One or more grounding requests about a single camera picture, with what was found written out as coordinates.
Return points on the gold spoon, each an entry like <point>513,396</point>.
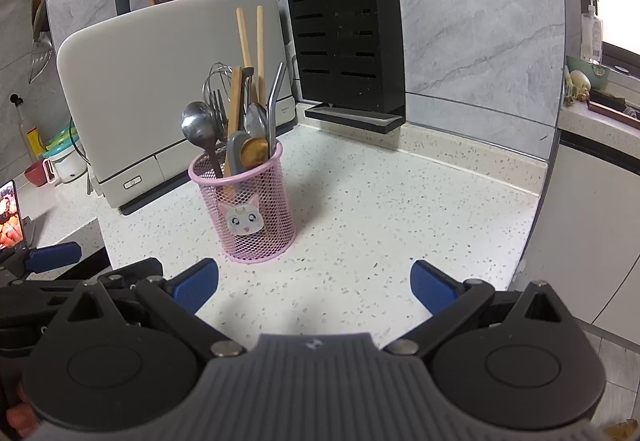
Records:
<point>254,151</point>

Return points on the white countertop appliance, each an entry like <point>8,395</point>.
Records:
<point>150,86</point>

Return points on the white cabinet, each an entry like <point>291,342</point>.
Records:
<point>585,231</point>

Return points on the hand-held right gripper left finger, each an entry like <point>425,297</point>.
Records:
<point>194,285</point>

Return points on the smartphone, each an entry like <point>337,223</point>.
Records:
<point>11,216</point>

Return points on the white jug teal lid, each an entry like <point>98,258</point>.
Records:
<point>65,161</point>

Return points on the brown wooden tray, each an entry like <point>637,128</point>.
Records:
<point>612,108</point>

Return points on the oil bottle yellow label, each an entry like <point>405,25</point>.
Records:
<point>30,136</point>

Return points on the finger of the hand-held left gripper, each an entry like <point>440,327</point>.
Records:
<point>55,257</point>
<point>142,268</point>

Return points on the brown crumpled paper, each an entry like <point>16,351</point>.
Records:
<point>619,432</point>

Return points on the metal strainer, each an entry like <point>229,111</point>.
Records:
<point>40,58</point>

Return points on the steel drinking straw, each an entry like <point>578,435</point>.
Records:
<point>272,121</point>

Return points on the pink mesh utensil holder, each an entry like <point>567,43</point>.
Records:
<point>270,221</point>

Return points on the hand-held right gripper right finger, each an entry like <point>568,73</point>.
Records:
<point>432,286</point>

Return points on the black slotted knife block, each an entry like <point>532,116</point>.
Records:
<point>382,21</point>

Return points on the clear pump soap bottle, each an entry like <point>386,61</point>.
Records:
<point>592,36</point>

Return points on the person's left hand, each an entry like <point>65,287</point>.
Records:
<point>19,417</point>

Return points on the slim steel spoon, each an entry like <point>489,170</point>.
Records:
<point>256,121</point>

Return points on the beige ornament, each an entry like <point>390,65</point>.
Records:
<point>577,83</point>

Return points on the bamboo spatula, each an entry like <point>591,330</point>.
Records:
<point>235,96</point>

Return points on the red cup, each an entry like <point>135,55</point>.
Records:
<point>37,175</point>

